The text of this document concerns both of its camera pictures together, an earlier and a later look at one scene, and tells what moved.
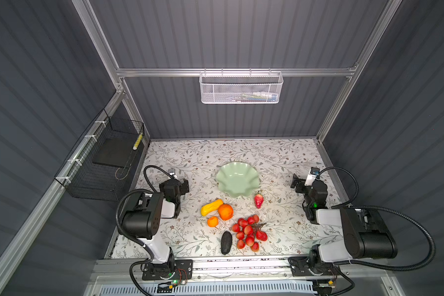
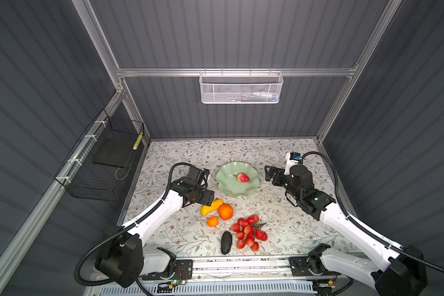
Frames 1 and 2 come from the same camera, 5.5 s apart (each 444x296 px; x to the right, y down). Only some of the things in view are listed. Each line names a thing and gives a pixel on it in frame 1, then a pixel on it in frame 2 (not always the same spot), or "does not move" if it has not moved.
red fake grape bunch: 250,232 does not move
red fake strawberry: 259,199 to 242,177
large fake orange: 226,211 does not move
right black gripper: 301,185 to 279,173
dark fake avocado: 226,242 does not move
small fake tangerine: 213,221 does not move
